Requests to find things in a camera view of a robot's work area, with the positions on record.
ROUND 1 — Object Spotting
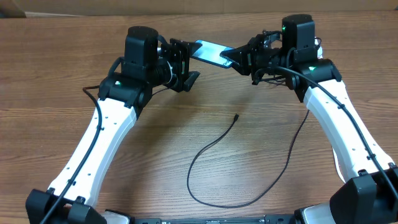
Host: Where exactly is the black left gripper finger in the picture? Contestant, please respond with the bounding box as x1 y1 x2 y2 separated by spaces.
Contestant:
187 42 202 57
183 71 200 92

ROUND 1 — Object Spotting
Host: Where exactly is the black smartphone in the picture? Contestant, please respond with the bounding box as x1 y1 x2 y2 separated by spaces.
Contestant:
192 40 233 68

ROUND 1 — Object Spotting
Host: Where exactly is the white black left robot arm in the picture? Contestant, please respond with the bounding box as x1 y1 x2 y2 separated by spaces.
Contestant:
25 26 201 223

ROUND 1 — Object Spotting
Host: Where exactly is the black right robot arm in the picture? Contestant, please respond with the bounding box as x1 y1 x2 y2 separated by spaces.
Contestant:
221 14 397 223

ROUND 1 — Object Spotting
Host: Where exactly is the white charger plug adapter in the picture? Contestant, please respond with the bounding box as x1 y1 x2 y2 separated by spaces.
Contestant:
315 37 323 59

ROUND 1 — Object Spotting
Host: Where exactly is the brown cardboard backdrop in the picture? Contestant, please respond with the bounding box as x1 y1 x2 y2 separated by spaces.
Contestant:
1 0 397 17

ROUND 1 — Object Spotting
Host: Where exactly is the black charger cable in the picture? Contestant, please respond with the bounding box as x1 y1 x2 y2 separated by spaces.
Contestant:
186 109 311 209

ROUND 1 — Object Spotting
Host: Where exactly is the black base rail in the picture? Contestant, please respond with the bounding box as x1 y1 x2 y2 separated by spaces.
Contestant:
102 208 312 224

